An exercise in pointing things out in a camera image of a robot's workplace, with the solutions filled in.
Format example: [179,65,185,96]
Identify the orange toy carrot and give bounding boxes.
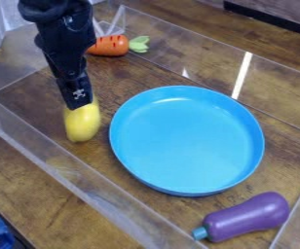
[86,34,150,56]

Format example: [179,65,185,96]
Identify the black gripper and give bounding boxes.
[32,6,95,110]

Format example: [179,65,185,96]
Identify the yellow toy lemon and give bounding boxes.
[63,100,101,142]

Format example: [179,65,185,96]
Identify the purple toy eggplant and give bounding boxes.
[191,192,289,242]

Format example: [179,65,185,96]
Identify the blue round tray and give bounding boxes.
[110,86,265,196]

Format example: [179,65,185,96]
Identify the clear acrylic enclosure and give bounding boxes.
[0,0,300,249]

